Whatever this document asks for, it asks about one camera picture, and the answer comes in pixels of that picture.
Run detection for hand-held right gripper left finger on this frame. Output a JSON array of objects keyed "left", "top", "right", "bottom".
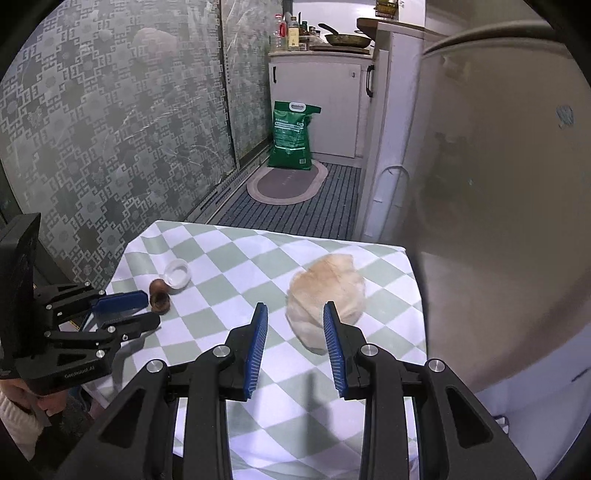
[{"left": 48, "top": 302, "right": 269, "bottom": 480}]

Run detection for green rice bag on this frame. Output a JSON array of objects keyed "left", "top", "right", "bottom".
[{"left": 268, "top": 99, "right": 322, "bottom": 170}]

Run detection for wooden cutting board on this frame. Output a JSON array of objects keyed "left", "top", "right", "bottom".
[{"left": 356, "top": 17, "right": 391, "bottom": 40}]

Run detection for small brown cup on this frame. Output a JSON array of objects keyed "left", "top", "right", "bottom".
[{"left": 148, "top": 279, "right": 171, "bottom": 316}]

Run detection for clear bottle with red cap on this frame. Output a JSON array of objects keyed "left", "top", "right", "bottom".
[{"left": 272, "top": 14, "right": 289, "bottom": 52}]

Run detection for person's left hand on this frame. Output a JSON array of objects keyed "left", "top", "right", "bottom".
[{"left": 0, "top": 376, "right": 63, "bottom": 418}]

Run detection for beige plastic bag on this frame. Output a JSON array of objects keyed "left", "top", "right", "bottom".
[{"left": 285, "top": 253, "right": 368, "bottom": 355}]

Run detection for dark condiment bottles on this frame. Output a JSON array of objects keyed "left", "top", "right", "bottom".
[{"left": 299, "top": 21, "right": 320, "bottom": 51}]

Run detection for grey striped floor rug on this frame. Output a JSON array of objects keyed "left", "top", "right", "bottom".
[{"left": 210, "top": 161, "right": 363, "bottom": 241}]

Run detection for white side cabinet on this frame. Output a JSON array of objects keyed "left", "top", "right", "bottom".
[{"left": 355, "top": 21, "right": 426, "bottom": 243}]

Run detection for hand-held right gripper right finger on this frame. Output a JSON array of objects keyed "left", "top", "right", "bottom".
[{"left": 322, "top": 301, "right": 539, "bottom": 480}]

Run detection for white curved handle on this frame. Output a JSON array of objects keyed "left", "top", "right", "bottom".
[{"left": 374, "top": 165, "right": 411, "bottom": 206}]

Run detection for small white cup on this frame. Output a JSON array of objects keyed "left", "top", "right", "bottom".
[{"left": 165, "top": 259, "right": 191, "bottom": 291}]

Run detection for black frying pan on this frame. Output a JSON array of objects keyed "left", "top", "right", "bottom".
[{"left": 318, "top": 23, "right": 375, "bottom": 47}]

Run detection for frosted patterned sliding door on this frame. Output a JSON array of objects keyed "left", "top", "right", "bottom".
[
  {"left": 221, "top": 0, "right": 284, "bottom": 163},
  {"left": 0, "top": 0, "right": 232, "bottom": 296}
]

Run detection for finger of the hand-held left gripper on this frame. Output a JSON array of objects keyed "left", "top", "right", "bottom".
[
  {"left": 36, "top": 281, "right": 149, "bottom": 324},
  {"left": 44, "top": 313, "right": 161, "bottom": 360}
]

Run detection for oval grey floor mat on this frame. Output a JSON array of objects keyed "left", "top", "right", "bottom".
[{"left": 246, "top": 161, "right": 329, "bottom": 205}]

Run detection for green white checkered tablecloth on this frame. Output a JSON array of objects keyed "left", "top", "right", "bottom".
[{"left": 104, "top": 220, "right": 428, "bottom": 480}]

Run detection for white kitchen cabinet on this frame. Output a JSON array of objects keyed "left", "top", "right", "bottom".
[{"left": 269, "top": 48, "right": 375, "bottom": 160}]

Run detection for person's left forearm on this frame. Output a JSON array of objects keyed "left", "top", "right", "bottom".
[{"left": 0, "top": 398, "right": 44, "bottom": 462}]

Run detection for beige refrigerator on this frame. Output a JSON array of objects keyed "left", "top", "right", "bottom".
[{"left": 402, "top": 0, "right": 591, "bottom": 416}]

